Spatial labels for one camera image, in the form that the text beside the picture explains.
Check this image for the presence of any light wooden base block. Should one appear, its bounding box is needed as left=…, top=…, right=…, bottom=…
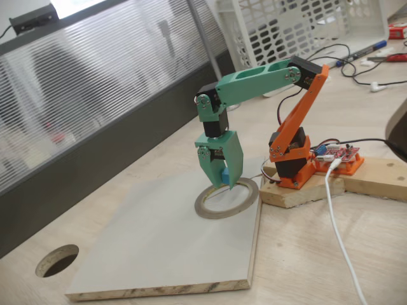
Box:
left=259, top=158, right=347, bottom=210

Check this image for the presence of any white laminated chipboard panel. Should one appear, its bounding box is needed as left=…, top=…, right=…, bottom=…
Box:
left=65, top=157, right=265, bottom=302

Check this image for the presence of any red controller circuit board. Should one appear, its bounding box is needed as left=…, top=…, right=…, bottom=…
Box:
left=313, top=143, right=362, bottom=166

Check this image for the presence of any ribbed translucent desk partition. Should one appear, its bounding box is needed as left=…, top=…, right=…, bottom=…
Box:
left=0, top=0, right=230, bottom=259

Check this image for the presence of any long wooden base plank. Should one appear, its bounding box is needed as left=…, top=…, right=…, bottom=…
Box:
left=341, top=156, right=407, bottom=201

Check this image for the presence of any blue capped marker pen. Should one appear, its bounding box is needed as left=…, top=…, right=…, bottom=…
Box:
left=335, top=40, right=388, bottom=67

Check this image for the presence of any dark grey rounded object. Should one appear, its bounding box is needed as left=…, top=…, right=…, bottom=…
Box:
left=384, top=98, right=407, bottom=163

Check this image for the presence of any white perforated plastic basket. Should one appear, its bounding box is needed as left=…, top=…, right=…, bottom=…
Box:
left=216, top=0, right=390, bottom=98

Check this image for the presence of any small red box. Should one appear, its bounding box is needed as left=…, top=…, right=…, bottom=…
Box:
left=387, top=24, right=407, bottom=41

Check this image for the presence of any black box device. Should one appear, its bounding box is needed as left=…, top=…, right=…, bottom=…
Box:
left=8, top=3, right=60, bottom=34

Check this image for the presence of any red white black base wire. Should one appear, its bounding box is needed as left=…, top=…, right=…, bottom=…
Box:
left=260, top=157, right=282, bottom=186

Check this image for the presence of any grey ring of tape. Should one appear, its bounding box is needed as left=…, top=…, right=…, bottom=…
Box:
left=194, top=177, right=260, bottom=220

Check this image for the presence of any white USB cable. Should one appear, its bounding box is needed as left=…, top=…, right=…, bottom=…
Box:
left=324, top=158, right=369, bottom=305

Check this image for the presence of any orange circuit board mount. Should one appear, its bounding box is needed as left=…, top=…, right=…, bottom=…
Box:
left=313, top=152, right=365, bottom=176

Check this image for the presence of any black power cable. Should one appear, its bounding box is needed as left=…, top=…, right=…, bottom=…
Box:
left=340, top=137, right=407, bottom=157

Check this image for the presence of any thin black cable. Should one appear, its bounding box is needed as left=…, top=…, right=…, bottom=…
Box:
left=308, top=43, right=407, bottom=86

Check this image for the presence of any red handled tool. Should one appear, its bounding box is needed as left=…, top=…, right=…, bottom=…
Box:
left=367, top=53, right=407, bottom=63

